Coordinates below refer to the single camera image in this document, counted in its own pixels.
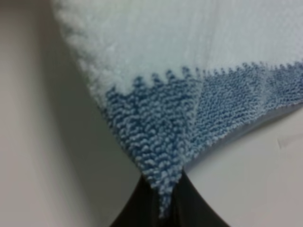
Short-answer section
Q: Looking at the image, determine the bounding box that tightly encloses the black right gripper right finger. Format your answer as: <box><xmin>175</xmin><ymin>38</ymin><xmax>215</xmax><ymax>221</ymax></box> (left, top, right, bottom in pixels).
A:
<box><xmin>169</xmin><ymin>171</ymin><xmax>230</xmax><ymax>227</ymax></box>

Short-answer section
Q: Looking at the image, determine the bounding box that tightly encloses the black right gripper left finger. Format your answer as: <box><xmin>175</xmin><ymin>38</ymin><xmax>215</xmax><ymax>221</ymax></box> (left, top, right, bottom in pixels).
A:
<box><xmin>110</xmin><ymin>177</ymin><xmax>163</xmax><ymax>227</ymax></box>

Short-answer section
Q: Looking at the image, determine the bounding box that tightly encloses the blue white striped towel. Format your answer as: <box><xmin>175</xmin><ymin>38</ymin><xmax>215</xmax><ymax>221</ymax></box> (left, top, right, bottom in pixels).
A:
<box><xmin>53</xmin><ymin>0</ymin><xmax>303</xmax><ymax>217</ymax></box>

